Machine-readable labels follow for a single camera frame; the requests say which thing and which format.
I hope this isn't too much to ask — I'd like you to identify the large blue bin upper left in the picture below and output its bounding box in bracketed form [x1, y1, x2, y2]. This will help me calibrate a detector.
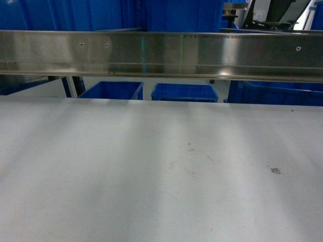
[1, 0, 146, 31]

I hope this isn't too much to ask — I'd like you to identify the blue floor bin right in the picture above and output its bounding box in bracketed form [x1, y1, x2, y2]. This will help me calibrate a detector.
[224, 81, 322, 106]

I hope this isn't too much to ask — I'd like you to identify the blue floor bin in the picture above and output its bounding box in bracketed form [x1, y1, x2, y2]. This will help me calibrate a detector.
[224, 81, 322, 106]
[79, 81, 144, 100]
[151, 83, 219, 103]

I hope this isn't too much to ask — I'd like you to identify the blue bin upper right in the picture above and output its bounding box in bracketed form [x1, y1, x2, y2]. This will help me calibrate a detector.
[146, 0, 224, 33]

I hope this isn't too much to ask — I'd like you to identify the blue floor bin left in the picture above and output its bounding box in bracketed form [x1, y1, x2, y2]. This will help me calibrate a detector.
[79, 81, 144, 100]

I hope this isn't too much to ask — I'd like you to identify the stainless steel shelf rail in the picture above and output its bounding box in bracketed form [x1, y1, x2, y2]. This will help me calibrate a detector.
[1, 30, 322, 83]

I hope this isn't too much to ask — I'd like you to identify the blue floor bin middle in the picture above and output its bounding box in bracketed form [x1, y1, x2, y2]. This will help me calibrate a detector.
[151, 83, 219, 103]

